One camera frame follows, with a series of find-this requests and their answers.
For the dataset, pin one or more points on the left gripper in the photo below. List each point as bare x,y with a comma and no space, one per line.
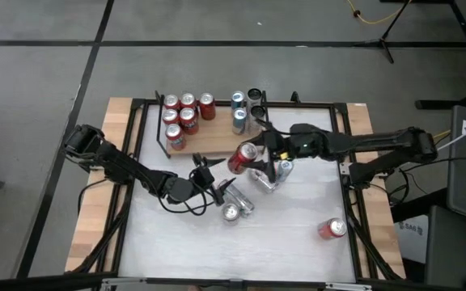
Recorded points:
204,178

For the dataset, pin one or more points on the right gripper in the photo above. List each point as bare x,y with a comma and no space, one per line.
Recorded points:
306,141

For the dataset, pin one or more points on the black tripod stand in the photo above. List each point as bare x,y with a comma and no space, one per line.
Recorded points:
384,42

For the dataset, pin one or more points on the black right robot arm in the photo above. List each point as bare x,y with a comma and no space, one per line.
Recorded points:
378,141

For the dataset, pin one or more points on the black desk base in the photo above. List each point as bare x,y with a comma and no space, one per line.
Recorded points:
439,104

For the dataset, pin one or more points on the yellow gripper tag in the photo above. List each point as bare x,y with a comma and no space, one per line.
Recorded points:
285,155

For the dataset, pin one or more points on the wooden shelf with black legs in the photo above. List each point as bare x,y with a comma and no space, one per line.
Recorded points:
217,141

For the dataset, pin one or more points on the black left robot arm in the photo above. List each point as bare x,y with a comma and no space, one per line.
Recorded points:
128,165

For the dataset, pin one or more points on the slim blue silver can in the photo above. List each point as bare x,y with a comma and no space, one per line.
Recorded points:
239,121
238,99
285,169

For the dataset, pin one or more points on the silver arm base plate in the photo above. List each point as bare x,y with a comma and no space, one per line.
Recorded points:
344,168

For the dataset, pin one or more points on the white printed box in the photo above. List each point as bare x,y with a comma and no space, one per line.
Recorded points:
411,242

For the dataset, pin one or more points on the red soda can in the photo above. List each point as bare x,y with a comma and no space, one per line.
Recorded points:
187,99
333,227

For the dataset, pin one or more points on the black frame clamp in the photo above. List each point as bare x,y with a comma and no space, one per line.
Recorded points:
295,97

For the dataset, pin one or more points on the red Fanta can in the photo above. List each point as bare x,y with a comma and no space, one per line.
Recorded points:
171,101
170,117
188,121
175,137

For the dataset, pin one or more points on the silver Diet Coke can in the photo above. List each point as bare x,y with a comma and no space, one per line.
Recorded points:
230,212
265,185

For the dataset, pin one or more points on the red black Coca-Cola can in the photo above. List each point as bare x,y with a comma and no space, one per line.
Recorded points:
206,106

